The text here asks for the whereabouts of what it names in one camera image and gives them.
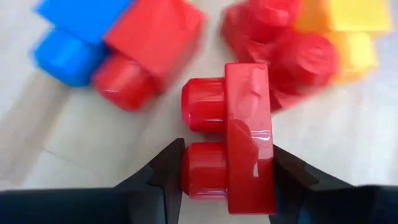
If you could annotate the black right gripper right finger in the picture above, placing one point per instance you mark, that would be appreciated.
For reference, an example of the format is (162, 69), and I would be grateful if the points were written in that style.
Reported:
(326, 205)

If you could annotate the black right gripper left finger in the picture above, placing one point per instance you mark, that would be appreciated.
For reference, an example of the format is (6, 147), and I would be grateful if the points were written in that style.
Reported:
(109, 207)

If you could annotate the red two-stud block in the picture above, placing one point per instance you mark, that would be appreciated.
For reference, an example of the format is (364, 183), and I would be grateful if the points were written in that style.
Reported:
(295, 62)
(245, 124)

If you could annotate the blue single-stud block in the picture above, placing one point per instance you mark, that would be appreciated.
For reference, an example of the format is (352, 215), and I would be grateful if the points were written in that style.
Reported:
(71, 56)

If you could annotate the red single-stud block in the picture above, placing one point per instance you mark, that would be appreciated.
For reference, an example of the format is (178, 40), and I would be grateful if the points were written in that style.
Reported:
(149, 40)

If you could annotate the yellow single-stud block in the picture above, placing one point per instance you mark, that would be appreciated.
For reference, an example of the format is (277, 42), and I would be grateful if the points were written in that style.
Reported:
(357, 18)

